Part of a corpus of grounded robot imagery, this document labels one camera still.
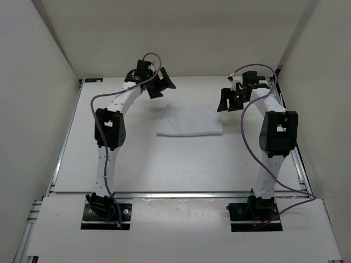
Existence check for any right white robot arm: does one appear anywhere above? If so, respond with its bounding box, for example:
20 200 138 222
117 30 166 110
217 71 298 221

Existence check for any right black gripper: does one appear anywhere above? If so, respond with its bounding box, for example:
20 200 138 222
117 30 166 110
217 88 249 112

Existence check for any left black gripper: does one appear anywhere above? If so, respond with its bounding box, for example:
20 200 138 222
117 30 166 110
145 67 174 99

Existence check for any aluminium frame rail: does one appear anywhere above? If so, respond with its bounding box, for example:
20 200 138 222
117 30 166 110
270 76 314 195
43 79 84 197

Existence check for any white fabric skirt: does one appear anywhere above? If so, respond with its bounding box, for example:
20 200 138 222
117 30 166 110
156 104 223 137

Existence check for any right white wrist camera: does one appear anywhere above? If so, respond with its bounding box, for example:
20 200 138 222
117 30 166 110
228 73 243 90

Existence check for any left blue corner label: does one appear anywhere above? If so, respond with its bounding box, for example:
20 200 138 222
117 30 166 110
84 78 103 83

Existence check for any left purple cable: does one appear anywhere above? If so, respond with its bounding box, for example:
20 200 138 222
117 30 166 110
90 53 162 228

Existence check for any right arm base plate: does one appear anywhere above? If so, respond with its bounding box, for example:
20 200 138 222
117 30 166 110
226 196 283 232

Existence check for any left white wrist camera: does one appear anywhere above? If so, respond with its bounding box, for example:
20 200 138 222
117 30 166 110
150 61 158 72

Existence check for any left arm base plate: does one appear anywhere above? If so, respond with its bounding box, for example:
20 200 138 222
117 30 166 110
81 201 132 231

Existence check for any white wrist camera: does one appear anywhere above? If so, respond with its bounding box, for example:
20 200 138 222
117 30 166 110
150 61 158 72
228 73 243 90

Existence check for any right aluminium frame rail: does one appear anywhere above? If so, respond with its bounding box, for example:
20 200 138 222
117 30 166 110
270 76 314 195

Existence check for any front aluminium rail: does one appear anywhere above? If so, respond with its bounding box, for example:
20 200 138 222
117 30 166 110
46 191 308 199

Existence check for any left aluminium frame rail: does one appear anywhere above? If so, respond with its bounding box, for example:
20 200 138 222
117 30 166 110
43 79 84 197

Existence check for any white front cover board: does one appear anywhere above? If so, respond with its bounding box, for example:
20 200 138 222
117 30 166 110
27 196 342 262

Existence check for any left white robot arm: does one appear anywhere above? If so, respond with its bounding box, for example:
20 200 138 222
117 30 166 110
86 59 175 226

